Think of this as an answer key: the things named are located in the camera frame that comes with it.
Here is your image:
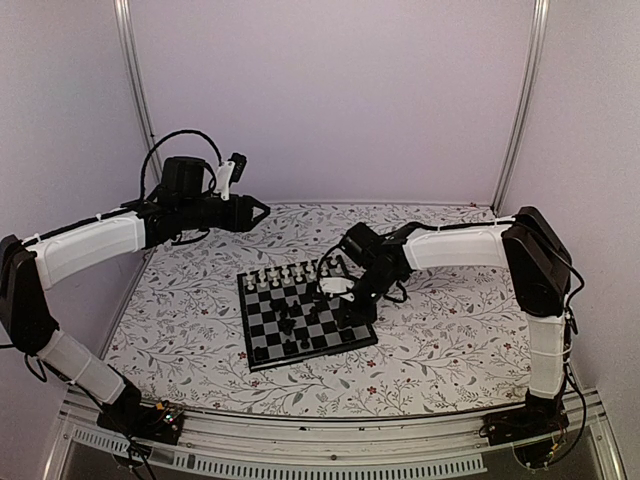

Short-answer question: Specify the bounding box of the pile of black chess pieces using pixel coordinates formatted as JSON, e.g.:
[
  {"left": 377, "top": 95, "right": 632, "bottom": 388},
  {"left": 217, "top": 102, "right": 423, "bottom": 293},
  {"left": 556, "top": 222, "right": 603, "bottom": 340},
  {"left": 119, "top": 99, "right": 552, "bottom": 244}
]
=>
[{"left": 269, "top": 298, "right": 321, "bottom": 357}]

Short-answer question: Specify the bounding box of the front aluminium rail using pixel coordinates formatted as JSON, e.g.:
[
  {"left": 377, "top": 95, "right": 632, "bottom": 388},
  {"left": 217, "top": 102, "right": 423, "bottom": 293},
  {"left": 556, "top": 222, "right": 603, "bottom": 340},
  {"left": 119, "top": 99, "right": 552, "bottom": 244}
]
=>
[{"left": 44, "top": 390, "right": 626, "bottom": 479}]

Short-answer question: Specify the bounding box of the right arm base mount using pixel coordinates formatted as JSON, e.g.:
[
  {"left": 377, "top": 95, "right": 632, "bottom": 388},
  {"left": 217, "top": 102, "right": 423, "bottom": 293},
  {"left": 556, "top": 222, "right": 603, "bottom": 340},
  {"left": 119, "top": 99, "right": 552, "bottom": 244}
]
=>
[{"left": 478, "top": 406, "right": 569, "bottom": 469}]

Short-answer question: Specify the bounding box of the row of white chess pieces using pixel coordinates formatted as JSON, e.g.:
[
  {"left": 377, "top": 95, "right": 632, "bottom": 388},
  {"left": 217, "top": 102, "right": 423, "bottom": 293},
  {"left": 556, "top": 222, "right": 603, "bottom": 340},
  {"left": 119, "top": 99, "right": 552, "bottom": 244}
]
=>
[{"left": 238, "top": 260, "right": 318, "bottom": 292}]

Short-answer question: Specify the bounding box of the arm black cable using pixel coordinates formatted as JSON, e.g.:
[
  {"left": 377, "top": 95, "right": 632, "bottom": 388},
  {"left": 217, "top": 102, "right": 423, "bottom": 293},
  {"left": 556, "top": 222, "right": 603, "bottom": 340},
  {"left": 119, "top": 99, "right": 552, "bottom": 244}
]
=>
[
  {"left": 317, "top": 244, "right": 409, "bottom": 304},
  {"left": 138, "top": 129, "right": 224, "bottom": 201}
]

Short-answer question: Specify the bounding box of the right aluminium frame post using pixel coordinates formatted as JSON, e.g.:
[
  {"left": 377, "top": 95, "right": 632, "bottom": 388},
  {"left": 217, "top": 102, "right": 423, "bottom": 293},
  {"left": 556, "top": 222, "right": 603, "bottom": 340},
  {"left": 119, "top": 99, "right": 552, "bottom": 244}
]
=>
[{"left": 491, "top": 0, "right": 551, "bottom": 214}]

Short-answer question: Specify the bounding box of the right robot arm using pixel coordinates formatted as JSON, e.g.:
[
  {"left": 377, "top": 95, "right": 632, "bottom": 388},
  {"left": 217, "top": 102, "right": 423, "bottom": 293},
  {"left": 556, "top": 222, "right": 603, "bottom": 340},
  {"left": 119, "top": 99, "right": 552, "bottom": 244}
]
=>
[{"left": 318, "top": 207, "right": 576, "bottom": 436}]

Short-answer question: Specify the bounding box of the left aluminium frame post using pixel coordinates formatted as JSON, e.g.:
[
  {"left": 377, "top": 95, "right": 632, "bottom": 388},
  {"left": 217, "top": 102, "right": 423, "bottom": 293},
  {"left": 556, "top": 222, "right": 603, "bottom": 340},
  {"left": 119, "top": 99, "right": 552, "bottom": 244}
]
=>
[{"left": 113, "top": 0, "right": 162, "bottom": 200}]

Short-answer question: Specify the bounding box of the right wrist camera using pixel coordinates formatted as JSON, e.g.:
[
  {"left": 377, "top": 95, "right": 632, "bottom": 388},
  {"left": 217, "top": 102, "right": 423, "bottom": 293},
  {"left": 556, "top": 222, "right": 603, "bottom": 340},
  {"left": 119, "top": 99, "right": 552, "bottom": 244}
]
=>
[{"left": 316, "top": 277, "right": 355, "bottom": 302}]

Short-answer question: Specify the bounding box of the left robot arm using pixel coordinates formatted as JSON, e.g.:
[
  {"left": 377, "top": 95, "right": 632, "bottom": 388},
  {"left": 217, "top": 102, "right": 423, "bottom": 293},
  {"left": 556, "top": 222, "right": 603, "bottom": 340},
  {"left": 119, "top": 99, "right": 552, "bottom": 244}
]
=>
[{"left": 1, "top": 153, "right": 270, "bottom": 434}]

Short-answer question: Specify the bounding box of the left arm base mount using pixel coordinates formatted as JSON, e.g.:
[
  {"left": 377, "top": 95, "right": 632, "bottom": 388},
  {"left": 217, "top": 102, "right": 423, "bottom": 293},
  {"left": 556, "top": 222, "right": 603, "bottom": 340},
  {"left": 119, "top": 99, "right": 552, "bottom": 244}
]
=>
[{"left": 97, "top": 396, "right": 184, "bottom": 445}]

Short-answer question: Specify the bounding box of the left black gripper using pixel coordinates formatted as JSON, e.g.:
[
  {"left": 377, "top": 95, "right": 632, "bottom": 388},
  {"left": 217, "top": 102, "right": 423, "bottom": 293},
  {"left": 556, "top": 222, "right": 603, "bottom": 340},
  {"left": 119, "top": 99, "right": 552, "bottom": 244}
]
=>
[{"left": 179, "top": 193, "right": 271, "bottom": 232}]

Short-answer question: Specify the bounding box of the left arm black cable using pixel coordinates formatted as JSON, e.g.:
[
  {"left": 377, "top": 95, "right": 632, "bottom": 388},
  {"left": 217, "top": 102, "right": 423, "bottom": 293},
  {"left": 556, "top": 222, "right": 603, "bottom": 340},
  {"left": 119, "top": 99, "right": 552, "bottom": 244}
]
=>
[{"left": 138, "top": 129, "right": 224, "bottom": 201}]

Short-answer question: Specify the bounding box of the black chess rook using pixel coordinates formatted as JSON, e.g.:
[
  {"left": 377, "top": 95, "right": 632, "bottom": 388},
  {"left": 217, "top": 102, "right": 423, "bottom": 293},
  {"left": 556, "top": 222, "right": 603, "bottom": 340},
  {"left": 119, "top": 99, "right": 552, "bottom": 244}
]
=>
[{"left": 253, "top": 346, "right": 268, "bottom": 362}]

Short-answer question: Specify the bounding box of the aluminium frame post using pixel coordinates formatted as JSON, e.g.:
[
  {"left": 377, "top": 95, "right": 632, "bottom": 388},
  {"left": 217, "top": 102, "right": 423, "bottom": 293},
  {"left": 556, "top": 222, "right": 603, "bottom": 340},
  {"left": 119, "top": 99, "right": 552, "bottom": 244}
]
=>
[
  {"left": 113, "top": 0, "right": 162, "bottom": 200},
  {"left": 491, "top": 0, "right": 551, "bottom": 214}
]

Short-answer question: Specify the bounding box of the black and grey chessboard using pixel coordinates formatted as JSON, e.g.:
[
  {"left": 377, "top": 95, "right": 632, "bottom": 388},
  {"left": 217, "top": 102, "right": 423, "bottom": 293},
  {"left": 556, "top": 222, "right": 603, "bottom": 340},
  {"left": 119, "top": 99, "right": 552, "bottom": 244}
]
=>
[{"left": 237, "top": 256, "right": 378, "bottom": 372}]

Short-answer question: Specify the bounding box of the floral patterned table mat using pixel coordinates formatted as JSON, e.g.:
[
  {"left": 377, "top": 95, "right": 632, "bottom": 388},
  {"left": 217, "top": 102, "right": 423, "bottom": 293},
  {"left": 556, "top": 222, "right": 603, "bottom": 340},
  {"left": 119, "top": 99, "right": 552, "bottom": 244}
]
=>
[{"left": 105, "top": 204, "right": 531, "bottom": 417}]

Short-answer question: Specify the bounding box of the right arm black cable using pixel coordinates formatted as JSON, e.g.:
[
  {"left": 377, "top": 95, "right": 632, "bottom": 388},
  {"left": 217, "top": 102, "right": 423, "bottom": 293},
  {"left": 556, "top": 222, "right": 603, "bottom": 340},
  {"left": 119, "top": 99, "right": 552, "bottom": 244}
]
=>
[{"left": 317, "top": 244, "right": 409, "bottom": 304}]

